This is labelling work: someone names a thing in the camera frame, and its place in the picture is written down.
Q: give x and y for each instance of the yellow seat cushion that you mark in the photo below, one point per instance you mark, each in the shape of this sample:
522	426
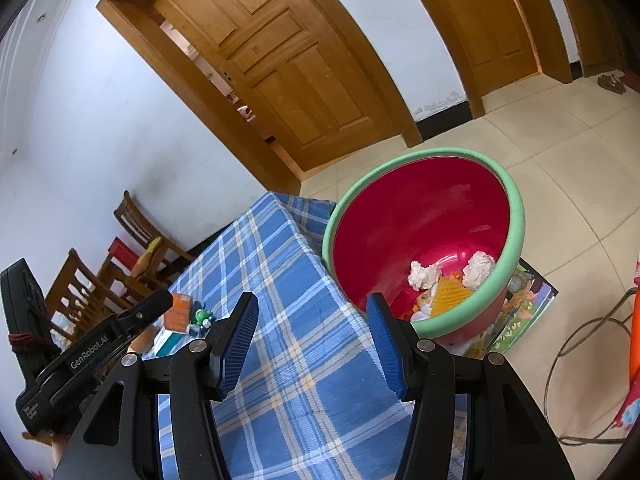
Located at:
147	257

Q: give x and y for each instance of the red bin with green rim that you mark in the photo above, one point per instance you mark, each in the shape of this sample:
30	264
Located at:
410	210

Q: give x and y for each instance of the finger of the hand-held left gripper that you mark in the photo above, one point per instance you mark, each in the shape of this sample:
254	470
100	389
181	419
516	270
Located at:
150	307

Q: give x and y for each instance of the wooden chair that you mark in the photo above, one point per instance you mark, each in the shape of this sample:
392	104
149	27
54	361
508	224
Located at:
75	290
137	220

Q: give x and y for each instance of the pink patterned cloth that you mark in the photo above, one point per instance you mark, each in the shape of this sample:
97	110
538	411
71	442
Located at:
629	410

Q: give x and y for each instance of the colourful picture book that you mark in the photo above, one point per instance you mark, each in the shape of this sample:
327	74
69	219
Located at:
525	310

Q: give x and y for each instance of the yellow foam fruit net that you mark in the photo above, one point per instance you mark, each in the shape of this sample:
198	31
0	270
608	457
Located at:
450	297

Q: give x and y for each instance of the teal and white box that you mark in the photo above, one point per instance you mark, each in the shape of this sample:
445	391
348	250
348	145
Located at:
167	344

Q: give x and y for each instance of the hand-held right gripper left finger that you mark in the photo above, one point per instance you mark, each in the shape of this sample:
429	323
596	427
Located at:
235	345

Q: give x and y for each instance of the blue plaid tablecloth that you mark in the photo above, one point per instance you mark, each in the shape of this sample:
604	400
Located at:
280	260

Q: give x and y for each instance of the small green toy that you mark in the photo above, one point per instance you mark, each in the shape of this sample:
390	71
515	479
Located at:
203	317

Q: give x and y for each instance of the orange plastic tube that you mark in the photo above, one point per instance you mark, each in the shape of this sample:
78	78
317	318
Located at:
635	335

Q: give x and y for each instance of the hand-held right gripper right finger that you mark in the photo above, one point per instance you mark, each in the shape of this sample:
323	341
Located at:
385	345

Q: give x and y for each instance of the dark shoe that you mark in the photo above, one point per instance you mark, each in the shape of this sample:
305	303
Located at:
612	84

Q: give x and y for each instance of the wooden door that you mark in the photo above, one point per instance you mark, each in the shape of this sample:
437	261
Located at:
480	15
280	60

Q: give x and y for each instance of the wooden door frame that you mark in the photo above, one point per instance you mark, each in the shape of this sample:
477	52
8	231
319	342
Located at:
350	45
467	85

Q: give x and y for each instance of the orange cardboard box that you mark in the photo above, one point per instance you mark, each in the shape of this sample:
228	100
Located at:
179	312

